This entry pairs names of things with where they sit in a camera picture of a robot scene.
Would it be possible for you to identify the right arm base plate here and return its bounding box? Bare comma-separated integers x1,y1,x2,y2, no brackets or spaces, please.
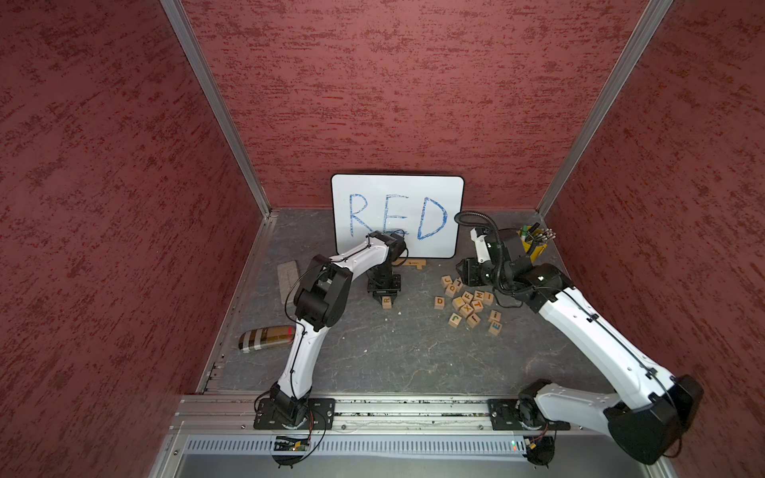
487,398,571,434

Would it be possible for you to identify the perforated cable duct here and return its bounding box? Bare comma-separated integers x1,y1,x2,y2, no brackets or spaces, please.
183,434,526,461

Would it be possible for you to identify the wooden board stand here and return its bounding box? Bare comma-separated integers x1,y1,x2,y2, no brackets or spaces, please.
402,259,426,270

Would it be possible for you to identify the aluminium front rail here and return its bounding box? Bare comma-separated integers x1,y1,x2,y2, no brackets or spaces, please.
169,386,617,436

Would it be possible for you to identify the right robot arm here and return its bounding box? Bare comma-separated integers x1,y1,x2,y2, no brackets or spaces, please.
456,225,704,465

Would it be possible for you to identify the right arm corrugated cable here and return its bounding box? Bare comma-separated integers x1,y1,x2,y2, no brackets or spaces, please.
453,210,500,240

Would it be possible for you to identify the yellow pencil cup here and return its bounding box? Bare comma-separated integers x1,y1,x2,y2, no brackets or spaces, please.
522,235,548,263

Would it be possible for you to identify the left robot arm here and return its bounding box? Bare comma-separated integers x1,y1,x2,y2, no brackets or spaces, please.
269,230,408,428

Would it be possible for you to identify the pencils and markers bundle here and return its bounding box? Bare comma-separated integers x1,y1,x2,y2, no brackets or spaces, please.
519,222,556,248

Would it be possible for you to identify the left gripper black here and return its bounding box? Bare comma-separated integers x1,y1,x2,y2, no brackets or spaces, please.
367,262,402,304

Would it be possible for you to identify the wooden block purple i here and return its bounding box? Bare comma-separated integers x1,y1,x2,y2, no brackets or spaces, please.
466,314,481,329

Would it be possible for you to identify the wooden block blue E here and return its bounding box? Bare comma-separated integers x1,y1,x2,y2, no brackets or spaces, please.
489,322,502,337

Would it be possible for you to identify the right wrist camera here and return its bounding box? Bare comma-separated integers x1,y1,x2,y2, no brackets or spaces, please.
470,228,491,264

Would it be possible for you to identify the white dry-erase board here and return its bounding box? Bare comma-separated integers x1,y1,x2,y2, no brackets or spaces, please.
331,174,465,259

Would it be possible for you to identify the brown striped cylinder case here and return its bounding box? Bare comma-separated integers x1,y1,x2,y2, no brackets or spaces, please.
238,326,296,354

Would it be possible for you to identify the wooden block letter X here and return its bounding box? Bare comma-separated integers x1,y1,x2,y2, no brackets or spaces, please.
458,304,474,318

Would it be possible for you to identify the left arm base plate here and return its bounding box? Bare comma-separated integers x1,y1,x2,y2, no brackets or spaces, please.
253,398,337,431

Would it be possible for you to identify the wooden block green J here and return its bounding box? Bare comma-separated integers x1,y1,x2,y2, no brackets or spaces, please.
448,314,462,329

